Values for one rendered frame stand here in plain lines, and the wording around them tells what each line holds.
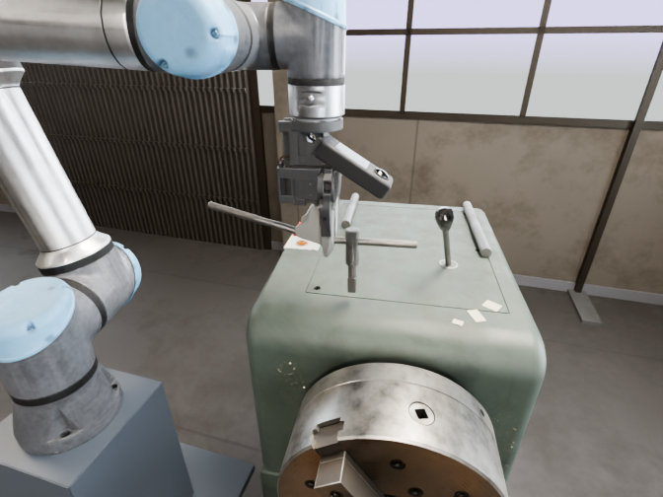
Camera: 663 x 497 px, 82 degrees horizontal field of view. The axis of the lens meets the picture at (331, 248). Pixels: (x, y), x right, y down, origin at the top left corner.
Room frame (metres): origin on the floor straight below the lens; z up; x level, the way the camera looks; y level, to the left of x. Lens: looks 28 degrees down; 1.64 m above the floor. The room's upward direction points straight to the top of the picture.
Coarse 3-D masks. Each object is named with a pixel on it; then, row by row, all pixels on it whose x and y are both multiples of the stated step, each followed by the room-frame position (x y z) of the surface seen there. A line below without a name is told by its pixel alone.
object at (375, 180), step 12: (324, 144) 0.51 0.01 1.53; (336, 144) 0.53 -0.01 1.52; (324, 156) 0.51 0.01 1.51; (336, 156) 0.51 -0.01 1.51; (348, 156) 0.51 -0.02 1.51; (360, 156) 0.54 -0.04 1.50; (336, 168) 0.51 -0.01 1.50; (348, 168) 0.50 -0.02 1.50; (360, 168) 0.50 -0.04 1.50; (372, 168) 0.52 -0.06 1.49; (360, 180) 0.50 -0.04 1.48; (372, 180) 0.50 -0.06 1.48; (384, 180) 0.50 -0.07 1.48; (372, 192) 0.50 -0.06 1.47; (384, 192) 0.49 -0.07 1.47
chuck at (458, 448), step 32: (352, 384) 0.38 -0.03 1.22; (384, 384) 0.37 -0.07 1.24; (320, 416) 0.35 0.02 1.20; (352, 416) 0.33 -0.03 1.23; (384, 416) 0.32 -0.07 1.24; (448, 416) 0.33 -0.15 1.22; (288, 448) 0.34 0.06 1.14; (352, 448) 0.30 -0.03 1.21; (384, 448) 0.29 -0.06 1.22; (416, 448) 0.28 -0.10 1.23; (448, 448) 0.29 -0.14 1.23; (480, 448) 0.31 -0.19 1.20; (288, 480) 0.31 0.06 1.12; (384, 480) 0.29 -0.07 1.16; (416, 480) 0.28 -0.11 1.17; (448, 480) 0.28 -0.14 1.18; (480, 480) 0.27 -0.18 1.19
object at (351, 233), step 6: (348, 228) 0.54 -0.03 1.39; (354, 228) 0.54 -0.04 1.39; (348, 234) 0.53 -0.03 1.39; (354, 234) 0.52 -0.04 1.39; (348, 240) 0.53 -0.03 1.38; (354, 240) 0.52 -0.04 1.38; (348, 246) 0.53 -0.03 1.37; (354, 246) 0.52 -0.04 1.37; (348, 252) 0.53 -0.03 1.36; (354, 252) 0.52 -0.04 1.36; (348, 258) 0.53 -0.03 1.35; (354, 258) 0.52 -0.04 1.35; (348, 264) 0.53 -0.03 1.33; (354, 264) 0.52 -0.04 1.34; (348, 270) 0.53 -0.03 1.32; (354, 270) 0.53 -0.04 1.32; (348, 276) 0.53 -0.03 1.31; (354, 276) 0.53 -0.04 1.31; (348, 282) 0.53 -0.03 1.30; (354, 282) 0.53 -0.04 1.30; (348, 288) 0.53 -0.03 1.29; (354, 288) 0.53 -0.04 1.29
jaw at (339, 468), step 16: (320, 432) 0.33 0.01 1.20; (336, 432) 0.32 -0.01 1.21; (320, 448) 0.30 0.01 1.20; (336, 448) 0.30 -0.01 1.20; (320, 464) 0.29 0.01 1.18; (336, 464) 0.28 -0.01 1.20; (352, 464) 0.29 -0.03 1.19; (320, 480) 0.27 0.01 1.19; (336, 480) 0.26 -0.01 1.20; (352, 480) 0.27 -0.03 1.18; (368, 480) 0.29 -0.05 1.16; (336, 496) 0.26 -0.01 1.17; (352, 496) 0.26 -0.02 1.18; (368, 496) 0.27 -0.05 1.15; (384, 496) 0.29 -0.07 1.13
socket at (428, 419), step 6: (408, 408) 0.33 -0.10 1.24; (414, 408) 0.33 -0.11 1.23; (420, 408) 0.33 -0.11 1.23; (426, 408) 0.34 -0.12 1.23; (414, 414) 0.32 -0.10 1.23; (420, 414) 0.34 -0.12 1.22; (426, 414) 0.33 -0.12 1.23; (432, 414) 0.33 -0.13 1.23; (414, 420) 0.32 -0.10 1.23; (420, 420) 0.32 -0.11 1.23; (426, 420) 0.32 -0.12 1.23; (432, 420) 0.32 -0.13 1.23
